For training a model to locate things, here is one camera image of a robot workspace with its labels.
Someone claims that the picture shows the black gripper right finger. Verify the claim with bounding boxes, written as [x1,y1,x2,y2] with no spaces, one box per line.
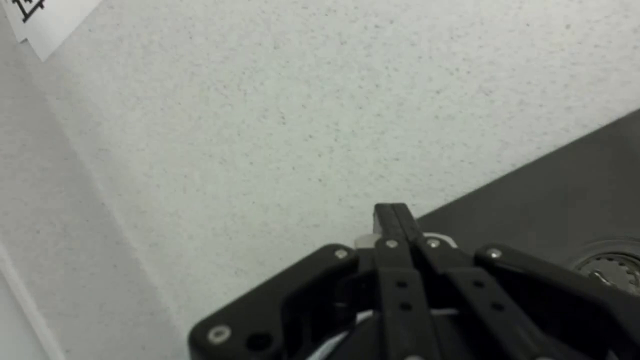
[395,201,640,360]

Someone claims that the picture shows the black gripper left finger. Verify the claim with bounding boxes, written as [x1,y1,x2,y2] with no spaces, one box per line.
[186,201,429,360]

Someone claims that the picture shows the metal sink drain strainer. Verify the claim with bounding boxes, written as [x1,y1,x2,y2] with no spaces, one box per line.
[569,235,640,295]

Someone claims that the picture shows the stainless steel sink basin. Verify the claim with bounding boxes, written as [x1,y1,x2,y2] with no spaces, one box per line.
[413,107,640,299]

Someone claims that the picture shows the white paper with markers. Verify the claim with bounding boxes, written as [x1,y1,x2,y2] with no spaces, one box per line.
[9,0,104,62]

